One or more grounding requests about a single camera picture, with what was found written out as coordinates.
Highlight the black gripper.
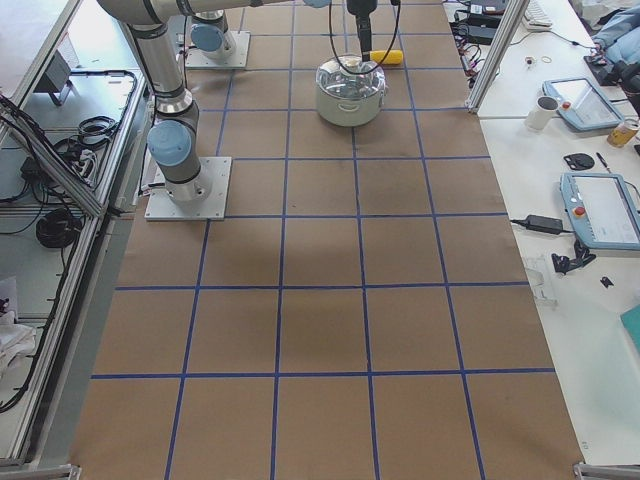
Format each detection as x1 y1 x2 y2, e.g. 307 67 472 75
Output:
346 0 374 62

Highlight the yellow corn cob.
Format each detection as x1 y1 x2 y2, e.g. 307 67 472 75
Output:
370 49 404 66

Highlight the glass pot lid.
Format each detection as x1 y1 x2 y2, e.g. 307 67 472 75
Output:
315 54 387 100

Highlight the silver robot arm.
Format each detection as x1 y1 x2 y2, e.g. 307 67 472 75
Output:
99 0 265 203
190 10 235 61

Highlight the pale green cooking pot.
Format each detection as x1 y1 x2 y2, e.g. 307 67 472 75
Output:
315 54 388 127

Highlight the white mug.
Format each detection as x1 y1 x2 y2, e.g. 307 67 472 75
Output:
524 95 559 131

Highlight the upper teach pendant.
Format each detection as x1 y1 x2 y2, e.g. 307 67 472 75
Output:
542 77 624 131

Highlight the teach pendant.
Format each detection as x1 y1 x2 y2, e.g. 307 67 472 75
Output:
542 77 624 131
559 172 639 251

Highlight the black round disc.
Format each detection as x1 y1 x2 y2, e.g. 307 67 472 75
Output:
563 153 595 171

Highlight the black pen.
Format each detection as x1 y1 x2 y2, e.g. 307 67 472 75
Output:
596 152 612 173

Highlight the black power adapter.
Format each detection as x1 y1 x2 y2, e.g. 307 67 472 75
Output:
525 214 564 235

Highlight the lower teach pendant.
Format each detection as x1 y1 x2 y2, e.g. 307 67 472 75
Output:
559 172 639 251

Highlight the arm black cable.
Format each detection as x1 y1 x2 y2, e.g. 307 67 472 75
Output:
327 0 403 76

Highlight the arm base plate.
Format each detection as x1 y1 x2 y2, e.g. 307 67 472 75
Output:
186 28 250 70
145 157 232 221

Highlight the aluminium frame post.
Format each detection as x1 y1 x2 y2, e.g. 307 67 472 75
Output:
466 0 528 113

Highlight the coiled black cable bundle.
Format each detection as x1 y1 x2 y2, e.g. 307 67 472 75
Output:
34 207 84 250

